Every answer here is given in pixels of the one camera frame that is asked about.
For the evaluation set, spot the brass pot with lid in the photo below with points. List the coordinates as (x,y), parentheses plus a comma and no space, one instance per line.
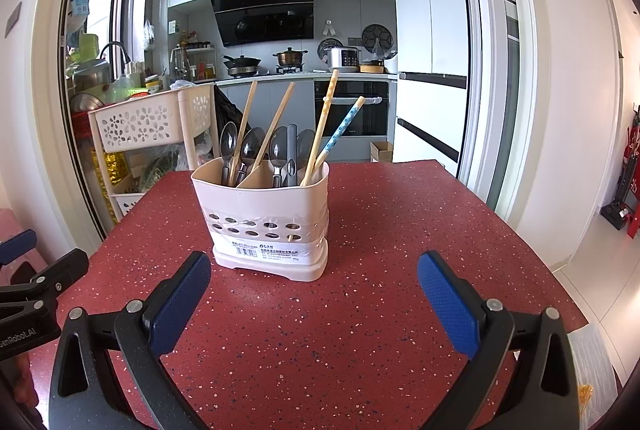
(290,58)

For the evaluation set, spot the grey patterned cloth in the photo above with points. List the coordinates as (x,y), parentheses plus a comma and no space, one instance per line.
(597,370)

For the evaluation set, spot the plain wooden chopstick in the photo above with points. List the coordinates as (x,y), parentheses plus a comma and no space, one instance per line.
(277,117)
(247,114)

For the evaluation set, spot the black round wall plate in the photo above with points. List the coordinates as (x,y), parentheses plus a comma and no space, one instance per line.
(327,45)

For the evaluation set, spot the red plastic basket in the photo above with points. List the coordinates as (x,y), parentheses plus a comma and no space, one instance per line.
(82,124)

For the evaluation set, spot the black kitchen faucet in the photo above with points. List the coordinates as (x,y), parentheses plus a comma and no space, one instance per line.
(117,45)

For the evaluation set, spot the white refrigerator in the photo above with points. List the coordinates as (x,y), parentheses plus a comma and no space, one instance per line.
(415,24)

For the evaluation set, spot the grey lower cabinets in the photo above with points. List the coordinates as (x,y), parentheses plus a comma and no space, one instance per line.
(300,119)

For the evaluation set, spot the black range hood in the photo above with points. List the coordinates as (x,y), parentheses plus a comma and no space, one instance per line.
(265,14)

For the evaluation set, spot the black hanging bag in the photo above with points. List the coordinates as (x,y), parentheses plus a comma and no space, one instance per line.
(225,109)

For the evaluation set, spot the white spice rack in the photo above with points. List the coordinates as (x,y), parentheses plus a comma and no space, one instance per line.
(192,62)

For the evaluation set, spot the cream plastic utensil holder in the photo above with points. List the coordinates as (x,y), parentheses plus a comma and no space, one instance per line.
(260,205)

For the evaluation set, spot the blue patterned wooden chopstick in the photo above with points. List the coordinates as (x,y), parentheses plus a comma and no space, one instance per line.
(345,124)

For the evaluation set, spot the white kitchen door frame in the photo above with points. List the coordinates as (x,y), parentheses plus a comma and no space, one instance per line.
(47,109)

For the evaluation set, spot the black round divided tray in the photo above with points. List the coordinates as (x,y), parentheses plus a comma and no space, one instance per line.
(377,37)

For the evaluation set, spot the clear hanging plastic bag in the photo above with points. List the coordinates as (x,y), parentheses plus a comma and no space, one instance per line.
(149,34)

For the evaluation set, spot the grey wall switch panel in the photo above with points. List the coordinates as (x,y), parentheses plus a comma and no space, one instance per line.
(13,19)

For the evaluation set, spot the steel bowl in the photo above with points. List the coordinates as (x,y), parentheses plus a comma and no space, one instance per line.
(87,102)

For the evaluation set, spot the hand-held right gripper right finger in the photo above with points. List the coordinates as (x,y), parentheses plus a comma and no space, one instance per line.
(447,305)

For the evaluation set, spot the person's left hand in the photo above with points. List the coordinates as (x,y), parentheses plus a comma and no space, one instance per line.
(20,377)

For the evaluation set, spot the white wall hook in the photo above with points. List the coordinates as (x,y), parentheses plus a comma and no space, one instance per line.
(327,28)

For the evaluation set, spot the bag of green vegetables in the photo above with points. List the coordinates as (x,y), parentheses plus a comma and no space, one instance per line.
(157,164)

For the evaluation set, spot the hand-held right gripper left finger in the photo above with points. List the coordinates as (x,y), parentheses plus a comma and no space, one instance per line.
(180,305)

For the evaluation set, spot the black built-in oven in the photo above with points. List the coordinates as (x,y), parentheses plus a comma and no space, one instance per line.
(352,114)

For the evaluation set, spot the gold foil package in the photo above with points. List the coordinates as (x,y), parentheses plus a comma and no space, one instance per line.
(112,167)

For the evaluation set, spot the red fire extinguisher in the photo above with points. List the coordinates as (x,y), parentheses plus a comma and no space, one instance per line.
(635,169)

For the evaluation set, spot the yellow floral wooden chopstick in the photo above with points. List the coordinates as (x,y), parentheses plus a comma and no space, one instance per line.
(325,109)

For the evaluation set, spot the silver rice cooker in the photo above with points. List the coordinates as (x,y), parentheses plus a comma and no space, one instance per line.
(344,58)

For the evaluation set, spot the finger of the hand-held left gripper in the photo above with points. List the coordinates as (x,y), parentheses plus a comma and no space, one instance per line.
(60,267)
(17,244)

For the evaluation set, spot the black wok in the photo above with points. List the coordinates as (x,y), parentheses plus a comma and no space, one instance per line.
(241,62)

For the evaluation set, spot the cream plastic storage cart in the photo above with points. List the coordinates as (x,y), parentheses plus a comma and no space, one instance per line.
(184,124)

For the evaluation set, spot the small cardboard box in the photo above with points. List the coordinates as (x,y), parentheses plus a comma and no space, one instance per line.
(381,153)

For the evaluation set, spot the black upright floor cleaner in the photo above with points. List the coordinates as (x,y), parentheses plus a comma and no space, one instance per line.
(620,210)

